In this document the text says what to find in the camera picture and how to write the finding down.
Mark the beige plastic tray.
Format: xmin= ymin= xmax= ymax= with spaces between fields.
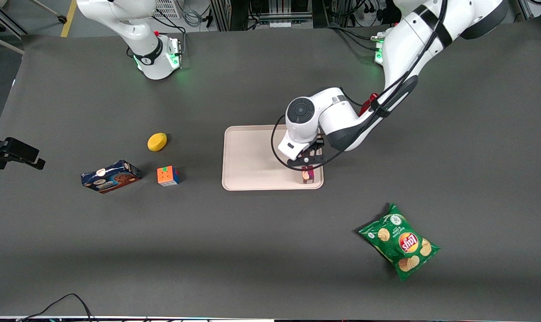
xmin=222 ymin=124 xmax=324 ymax=191

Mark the blue cookie box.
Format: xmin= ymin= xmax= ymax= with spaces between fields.
xmin=81 ymin=160 xmax=142 ymax=194

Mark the white perforated box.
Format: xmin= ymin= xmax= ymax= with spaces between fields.
xmin=153 ymin=0 xmax=182 ymax=20

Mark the red drink bottle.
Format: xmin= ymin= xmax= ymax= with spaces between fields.
xmin=359 ymin=93 xmax=380 ymax=118

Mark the green chips bag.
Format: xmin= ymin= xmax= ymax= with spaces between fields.
xmin=359 ymin=203 xmax=441 ymax=282

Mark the colourful puzzle cube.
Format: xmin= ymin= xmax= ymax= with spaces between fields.
xmin=157 ymin=166 xmax=181 ymax=187

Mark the yellow lemon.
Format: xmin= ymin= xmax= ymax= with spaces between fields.
xmin=147 ymin=132 xmax=168 ymax=152

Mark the black equipment rack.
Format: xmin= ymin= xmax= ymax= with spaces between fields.
xmin=209 ymin=0 xmax=314 ymax=32

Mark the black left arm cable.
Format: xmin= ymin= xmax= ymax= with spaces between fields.
xmin=270 ymin=0 xmax=448 ymax=171

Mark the black base cable bundle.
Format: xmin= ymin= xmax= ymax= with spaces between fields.
xmin=326 ymin=25 xmax=379 ymax=51

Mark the black cable at table edge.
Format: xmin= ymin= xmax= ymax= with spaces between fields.
xmin=17 ymin=293 xmax=95 ymax=322

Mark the grey coiled cable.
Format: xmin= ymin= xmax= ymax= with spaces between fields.
xmin=181 ymin=8 xmax=205 ymax=28

